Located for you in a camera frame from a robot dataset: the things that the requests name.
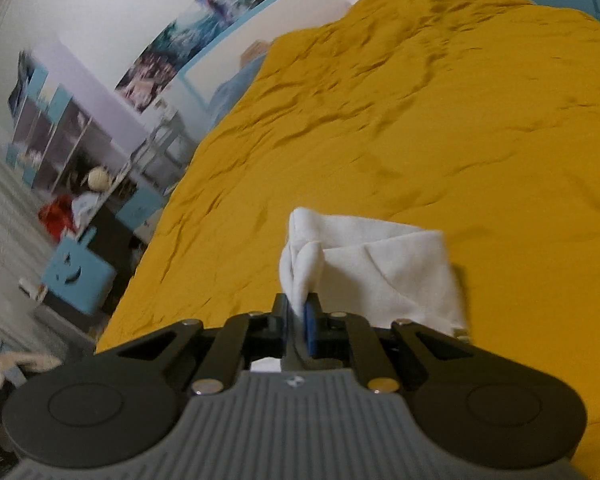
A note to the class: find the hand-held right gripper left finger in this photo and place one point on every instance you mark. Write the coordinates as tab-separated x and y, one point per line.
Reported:
280	322

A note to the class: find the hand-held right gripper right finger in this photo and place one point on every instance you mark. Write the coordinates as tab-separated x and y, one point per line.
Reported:
310	331

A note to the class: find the white printed sweatshirt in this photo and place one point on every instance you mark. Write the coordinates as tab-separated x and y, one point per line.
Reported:
380	270

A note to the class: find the white and blue desk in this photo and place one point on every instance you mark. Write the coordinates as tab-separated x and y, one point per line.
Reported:
130	200

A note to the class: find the blue smiley-face chair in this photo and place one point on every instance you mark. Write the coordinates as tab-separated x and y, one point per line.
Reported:
77	277

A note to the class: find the grey chair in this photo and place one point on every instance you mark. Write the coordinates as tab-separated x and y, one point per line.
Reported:
162	147

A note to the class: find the yellow bedspread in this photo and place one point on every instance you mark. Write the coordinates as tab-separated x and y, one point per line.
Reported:
405	135

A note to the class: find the white plastic bag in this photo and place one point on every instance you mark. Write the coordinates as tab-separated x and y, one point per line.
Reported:
86	205

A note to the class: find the white round ball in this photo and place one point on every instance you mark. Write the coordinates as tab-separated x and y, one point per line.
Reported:
99	178

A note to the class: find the blue pillow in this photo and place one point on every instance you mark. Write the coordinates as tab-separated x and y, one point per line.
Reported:
235	91

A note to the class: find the red bag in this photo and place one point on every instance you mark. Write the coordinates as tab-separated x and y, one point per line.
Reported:
57	215

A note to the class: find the beige cloth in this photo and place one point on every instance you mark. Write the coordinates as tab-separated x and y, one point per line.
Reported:
20	363

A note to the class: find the peach pillow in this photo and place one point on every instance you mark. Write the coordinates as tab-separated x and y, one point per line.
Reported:
254	52

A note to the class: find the white and blue shelf unit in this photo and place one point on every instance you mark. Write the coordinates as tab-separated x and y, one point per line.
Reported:
65	125

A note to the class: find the white blue-edged headboard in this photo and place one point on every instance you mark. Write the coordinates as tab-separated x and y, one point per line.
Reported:
310	5

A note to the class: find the pink-toned anime wall poster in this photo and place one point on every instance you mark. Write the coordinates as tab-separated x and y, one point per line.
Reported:
145	76

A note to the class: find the teal anime wall poster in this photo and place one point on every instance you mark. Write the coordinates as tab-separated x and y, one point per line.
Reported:
192	30

